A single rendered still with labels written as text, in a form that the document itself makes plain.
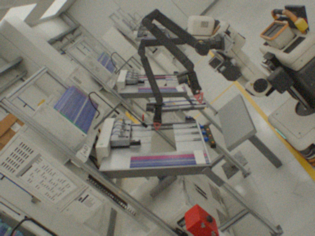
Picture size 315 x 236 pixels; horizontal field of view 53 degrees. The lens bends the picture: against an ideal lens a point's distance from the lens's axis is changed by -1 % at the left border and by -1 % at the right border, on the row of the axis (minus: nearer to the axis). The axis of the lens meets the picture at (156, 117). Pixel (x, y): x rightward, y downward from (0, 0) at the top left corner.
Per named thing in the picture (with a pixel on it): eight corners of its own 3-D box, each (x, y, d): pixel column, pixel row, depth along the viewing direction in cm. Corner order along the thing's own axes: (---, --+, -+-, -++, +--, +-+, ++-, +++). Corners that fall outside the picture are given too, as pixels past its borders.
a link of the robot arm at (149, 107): (161, 98, 240) (161, 96, 249) (146, 97, 240) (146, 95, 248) (160, 113, 242) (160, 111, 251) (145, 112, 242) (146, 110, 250)
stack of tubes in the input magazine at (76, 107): (98, 106, 251) (72, 83, 243) (86, 134, 204) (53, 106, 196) (88, 116, 254) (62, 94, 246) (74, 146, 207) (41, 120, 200)
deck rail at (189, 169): (211, 172, 201) (211, 164, 199) (211, 173, 199) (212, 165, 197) (100, 177, 201) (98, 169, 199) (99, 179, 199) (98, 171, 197)
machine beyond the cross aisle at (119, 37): (189, 53, 747) (131, -7, 692) (194, 61, 671) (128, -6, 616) (149, 92, 783) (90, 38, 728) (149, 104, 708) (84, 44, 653)
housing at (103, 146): (116, 133, 262) (115, 117, 257) (109, 164, 217) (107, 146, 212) (107, 133, 262) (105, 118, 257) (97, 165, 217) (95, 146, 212)
